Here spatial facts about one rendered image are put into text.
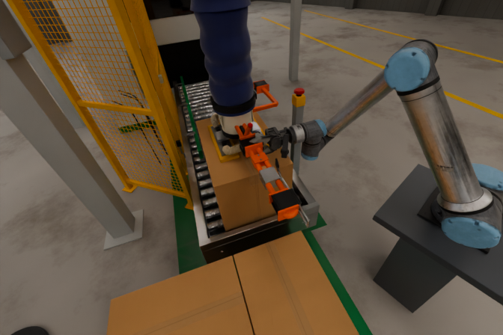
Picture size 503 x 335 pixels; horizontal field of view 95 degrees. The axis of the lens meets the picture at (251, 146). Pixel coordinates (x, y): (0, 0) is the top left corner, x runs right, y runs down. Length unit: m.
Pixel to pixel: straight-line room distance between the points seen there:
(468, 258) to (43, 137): 2.11
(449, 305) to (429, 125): 1.41
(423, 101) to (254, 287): 1.02
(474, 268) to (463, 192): 0.37
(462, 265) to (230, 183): 0.98
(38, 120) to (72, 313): 1.29
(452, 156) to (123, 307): 1.45
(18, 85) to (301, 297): 1.66
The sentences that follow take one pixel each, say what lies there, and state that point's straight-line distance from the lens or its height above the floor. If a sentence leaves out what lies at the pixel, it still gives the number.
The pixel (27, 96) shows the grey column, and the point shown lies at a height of 1.29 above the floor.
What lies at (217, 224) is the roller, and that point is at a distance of 1.44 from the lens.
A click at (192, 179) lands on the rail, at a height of 0.59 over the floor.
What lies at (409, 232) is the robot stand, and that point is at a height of 0.75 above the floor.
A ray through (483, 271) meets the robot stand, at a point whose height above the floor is 0.75.
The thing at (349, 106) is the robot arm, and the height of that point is 1.19.
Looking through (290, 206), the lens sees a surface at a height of 1.10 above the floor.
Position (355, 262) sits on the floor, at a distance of 1.99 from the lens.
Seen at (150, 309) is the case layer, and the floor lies 0.54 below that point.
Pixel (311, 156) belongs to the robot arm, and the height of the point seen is 0.94.
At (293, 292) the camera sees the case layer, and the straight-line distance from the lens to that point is 1.26.
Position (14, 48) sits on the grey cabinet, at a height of 1.50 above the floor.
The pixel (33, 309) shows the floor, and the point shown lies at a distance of 2.43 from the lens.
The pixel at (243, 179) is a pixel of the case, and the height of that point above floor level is 0.94.
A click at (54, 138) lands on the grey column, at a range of 1.71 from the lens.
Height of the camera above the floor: 1.74
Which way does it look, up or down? 39 degrees down
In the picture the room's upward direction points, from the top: 6 degrees counter-clockwise
